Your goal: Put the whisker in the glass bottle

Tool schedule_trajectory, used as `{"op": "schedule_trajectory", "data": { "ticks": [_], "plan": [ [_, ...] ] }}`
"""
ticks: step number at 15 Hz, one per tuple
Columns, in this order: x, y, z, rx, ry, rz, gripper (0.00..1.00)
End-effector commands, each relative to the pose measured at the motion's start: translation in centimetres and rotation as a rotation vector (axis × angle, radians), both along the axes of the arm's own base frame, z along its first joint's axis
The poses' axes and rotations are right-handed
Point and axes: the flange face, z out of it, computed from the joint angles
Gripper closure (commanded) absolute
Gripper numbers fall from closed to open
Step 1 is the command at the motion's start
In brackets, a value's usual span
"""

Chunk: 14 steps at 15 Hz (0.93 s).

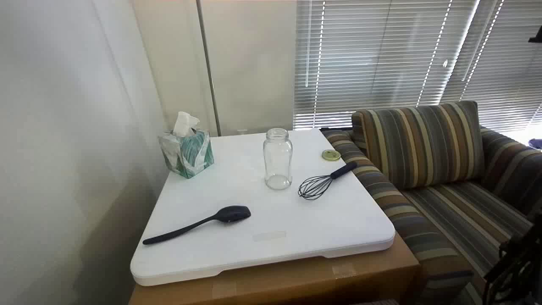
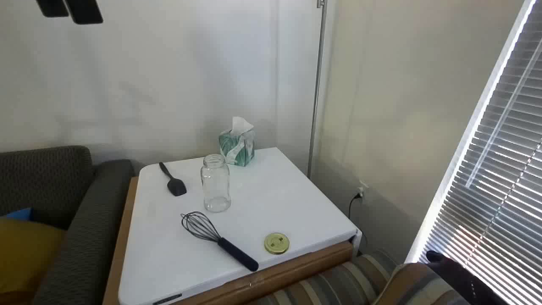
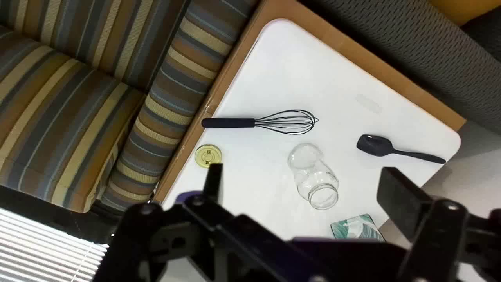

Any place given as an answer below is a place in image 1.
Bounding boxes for black wire whisk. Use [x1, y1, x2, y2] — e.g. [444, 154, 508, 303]
[298, 162, 356, 199]

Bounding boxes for clear glass bottle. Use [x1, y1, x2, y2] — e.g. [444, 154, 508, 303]
[263, 126, 293, 189]

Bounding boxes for white foam board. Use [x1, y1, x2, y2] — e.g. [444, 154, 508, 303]
[131, 133, 397, 286]

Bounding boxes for dark blue spatula spoon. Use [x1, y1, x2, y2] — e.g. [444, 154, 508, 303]
[143, 204, 251, 245]

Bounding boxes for green patterned tissue box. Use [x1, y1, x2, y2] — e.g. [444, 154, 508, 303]
[160, 111, 214, 177]

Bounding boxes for white window blinds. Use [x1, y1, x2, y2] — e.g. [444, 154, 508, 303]
[295, 0, 542, 142]

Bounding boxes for striped sofa cushion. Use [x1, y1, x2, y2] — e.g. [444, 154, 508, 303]
[353, 99, 485, 189]

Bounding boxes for brown wooden table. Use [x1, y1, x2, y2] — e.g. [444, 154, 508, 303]
[129, 235, 420, 305]

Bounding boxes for striped sofa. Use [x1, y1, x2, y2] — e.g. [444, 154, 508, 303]
[322, 123, 542, 305]

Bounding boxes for black tripod stand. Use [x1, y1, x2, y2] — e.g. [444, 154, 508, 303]
[483, 215, 542, 305]

